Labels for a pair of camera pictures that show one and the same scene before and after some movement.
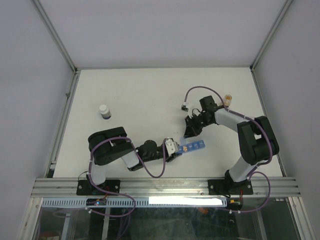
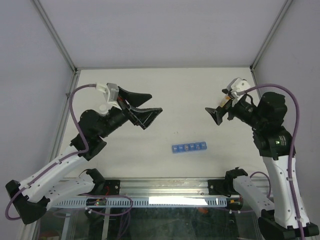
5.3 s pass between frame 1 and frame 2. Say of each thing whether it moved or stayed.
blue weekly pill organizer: stayed
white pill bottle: stayed
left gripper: moved
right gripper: moved
